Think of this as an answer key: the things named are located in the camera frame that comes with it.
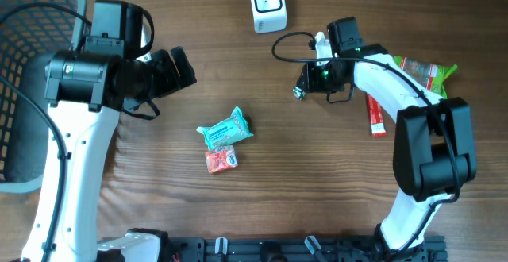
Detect white barcode scanner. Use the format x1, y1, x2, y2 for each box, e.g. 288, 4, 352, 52
251, 0, 287, 34

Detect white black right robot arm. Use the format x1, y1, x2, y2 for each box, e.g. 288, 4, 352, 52
294, 17, 476, 261

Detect green candy bag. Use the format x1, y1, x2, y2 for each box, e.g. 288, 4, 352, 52
394, 56, 458, 98

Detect red coffee stick sachet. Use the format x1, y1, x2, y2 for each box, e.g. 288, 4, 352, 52
366, 94, 387, 137

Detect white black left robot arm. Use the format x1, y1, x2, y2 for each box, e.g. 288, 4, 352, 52
21, 0, 196, 261

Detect orange snack packet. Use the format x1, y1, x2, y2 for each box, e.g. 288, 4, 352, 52
206, 145, 238, 174

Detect green white gum pack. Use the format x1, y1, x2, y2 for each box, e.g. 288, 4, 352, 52
293, 86, 306, 101

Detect teal tissue pack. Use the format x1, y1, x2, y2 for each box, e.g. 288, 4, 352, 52
196, 106, 253, 151

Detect grey plastic shopping basket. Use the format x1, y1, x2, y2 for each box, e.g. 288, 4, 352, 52
1, 0, 87, 194

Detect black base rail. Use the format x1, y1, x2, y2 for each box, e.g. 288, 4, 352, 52
94, 234, 449, 262

